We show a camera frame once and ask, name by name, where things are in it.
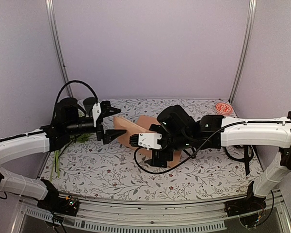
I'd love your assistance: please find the dark grey mug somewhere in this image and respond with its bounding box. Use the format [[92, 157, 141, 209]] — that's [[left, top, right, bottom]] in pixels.
[[82, 97, 97, 117]]

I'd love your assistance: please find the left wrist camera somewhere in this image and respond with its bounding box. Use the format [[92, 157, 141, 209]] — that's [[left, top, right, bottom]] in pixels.
[[92, 102, 101, 127]]

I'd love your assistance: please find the blue fake flower stem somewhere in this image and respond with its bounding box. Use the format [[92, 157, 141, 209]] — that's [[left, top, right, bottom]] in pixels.
[[49, 133, 91, 182]]

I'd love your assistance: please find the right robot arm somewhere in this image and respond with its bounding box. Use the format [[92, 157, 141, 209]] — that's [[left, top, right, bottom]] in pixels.
[[138, 105, 291, 212]]

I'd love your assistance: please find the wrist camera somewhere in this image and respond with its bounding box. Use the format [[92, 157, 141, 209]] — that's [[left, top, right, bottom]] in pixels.
[[129, 133, 162, 150], [92, 102, 101, 127]]

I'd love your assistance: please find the red patterned small dish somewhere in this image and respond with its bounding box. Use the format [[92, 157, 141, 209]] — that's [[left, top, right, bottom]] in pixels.
[[215, 102, 233, 116]]

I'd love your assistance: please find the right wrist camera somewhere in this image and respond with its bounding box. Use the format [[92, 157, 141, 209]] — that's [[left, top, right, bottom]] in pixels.
[[129, 133, 162, 150]]

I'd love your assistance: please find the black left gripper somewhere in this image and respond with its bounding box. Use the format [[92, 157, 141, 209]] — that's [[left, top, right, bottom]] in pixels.
[[65, 116, 127, 144]]

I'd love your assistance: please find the peach wrapping paper sheet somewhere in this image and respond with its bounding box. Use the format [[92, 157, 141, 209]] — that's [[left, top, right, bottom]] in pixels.
[[113, 115, 182, 169]]

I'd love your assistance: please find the black printed ribbon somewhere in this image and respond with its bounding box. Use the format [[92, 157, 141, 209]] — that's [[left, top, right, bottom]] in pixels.
[[224, 144, 255, 177]]

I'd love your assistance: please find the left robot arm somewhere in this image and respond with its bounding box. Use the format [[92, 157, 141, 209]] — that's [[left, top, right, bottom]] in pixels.
[[0, 80, 126, 211]]

